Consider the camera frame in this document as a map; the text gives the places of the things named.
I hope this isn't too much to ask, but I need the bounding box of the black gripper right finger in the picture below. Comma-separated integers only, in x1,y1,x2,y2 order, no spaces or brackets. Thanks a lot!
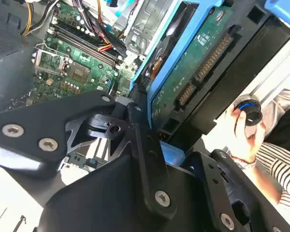
186,149,290,232

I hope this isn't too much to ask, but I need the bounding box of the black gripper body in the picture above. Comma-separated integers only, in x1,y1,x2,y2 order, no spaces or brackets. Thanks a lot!
37,153,219,232

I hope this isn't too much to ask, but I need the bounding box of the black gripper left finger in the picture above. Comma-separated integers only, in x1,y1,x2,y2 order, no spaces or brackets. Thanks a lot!
0,83,179,221

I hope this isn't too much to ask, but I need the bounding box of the round black tool blue ring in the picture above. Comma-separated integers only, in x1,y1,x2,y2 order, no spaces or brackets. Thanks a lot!
233,95,264,127

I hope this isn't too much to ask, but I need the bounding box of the light blue disk wire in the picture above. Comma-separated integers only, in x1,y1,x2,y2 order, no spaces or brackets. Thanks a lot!
105,0,142,18

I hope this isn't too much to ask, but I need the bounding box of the hard disk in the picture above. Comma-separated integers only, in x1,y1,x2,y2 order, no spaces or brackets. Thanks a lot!
132,0,290,165

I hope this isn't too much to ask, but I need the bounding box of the person's bare hand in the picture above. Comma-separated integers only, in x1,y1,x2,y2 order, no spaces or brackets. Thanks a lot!
228,106,266,164

